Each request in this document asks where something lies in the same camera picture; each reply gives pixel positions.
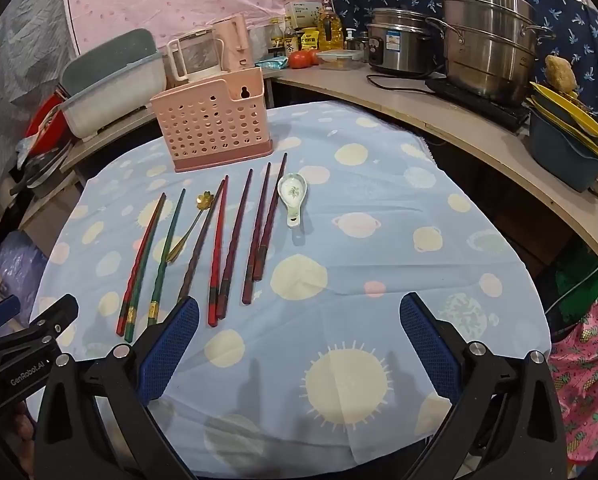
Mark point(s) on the maroon chopstick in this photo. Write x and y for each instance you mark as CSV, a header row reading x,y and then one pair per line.
x,y
270,220
256,240

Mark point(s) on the curved wooden counter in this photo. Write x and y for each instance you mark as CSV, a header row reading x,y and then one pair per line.
x,y
379,100

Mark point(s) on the brown loofah sponge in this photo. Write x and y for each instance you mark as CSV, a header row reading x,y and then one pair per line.
x,y
560,74

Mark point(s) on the purple plastic bag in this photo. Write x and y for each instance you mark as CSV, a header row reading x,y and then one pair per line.
x,y
11,267

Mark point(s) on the yellow seasoning packet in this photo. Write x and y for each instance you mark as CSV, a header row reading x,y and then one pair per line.
x,y
310,38

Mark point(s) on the pink pineapple-print cloth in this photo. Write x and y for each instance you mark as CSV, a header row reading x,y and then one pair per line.
x,y
589,380

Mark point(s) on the red and green chopstick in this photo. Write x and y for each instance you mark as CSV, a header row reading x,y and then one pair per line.
x,y
141,265
146,275

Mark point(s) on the red tomato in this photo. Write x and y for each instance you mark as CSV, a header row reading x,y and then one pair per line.
x,y
299,59
314,56

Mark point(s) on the stainless steel steamer pot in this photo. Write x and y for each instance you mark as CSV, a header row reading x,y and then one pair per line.
x,y
484,50

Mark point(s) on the blue planet-print tablecloth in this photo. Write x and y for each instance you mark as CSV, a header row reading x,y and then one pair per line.
x,y
359,240

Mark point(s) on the pink electric kettle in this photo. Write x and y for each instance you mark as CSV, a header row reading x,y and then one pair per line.
x,y
231,42

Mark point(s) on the silver rice cooker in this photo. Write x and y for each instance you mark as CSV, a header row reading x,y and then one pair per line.
x,y
404,52

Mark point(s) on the black induction cooker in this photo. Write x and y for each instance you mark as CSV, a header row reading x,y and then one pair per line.
x,y
499,112

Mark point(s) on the red plastic item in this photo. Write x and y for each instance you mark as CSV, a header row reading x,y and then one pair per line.
x,y
46,120

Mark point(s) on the yellow cooking oil bottle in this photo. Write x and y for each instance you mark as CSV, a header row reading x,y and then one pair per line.
x,y
330,27

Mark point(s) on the blue snack packet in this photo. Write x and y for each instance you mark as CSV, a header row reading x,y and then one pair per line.
x,y
273,63

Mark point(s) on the pink plastic utensil basket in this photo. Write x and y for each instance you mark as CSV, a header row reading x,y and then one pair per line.
x,y
211,125

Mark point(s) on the white and green box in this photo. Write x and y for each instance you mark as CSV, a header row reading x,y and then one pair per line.
x,y
303,14

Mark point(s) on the grey and white plastic basin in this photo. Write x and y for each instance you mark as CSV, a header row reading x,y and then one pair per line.
x,y
109,95

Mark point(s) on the white ceramic spoon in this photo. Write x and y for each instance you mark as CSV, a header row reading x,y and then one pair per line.
x,y
290,190

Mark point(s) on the dark sauce bottle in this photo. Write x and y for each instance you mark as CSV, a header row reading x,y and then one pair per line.
x,y
290,40
276,37

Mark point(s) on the clear food container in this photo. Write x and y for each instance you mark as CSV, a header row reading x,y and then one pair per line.
x,y
340,59

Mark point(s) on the grey plastic sheet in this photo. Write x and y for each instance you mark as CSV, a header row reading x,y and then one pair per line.
x,y
14,90

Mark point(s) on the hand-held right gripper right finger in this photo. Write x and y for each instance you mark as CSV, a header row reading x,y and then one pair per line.
x,y
429,347

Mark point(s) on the bright red chopstick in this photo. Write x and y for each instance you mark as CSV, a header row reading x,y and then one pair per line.
x,y
218,250

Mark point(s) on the brown chopstick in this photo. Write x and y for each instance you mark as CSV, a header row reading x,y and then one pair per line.
x,y
201,240

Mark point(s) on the green cloth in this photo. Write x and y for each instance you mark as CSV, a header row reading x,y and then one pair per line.
x,y
579,275

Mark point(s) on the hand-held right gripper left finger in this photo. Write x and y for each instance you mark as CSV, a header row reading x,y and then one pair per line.
x,y
171,345

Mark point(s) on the dark red chopstick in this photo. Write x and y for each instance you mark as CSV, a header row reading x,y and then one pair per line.
x,y
235,245

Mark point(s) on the white blender jug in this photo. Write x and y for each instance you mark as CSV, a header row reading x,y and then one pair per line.
x,y
194,57

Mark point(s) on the clear pump bottle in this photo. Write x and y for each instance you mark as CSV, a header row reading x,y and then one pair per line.
x,y
351,40

